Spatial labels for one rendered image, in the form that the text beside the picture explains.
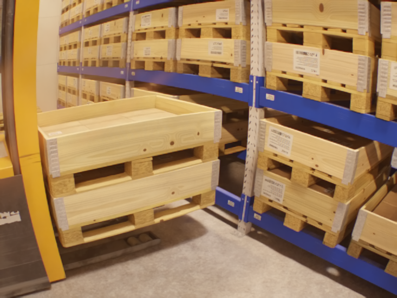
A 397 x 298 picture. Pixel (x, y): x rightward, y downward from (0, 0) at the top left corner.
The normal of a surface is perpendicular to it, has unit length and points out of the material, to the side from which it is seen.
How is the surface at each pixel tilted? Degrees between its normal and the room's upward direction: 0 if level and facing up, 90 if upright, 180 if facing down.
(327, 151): 90
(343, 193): 90
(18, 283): 90
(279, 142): 90
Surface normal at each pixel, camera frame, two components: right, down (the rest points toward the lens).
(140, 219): 0.62, 0.27
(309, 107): -0.79, 0.17
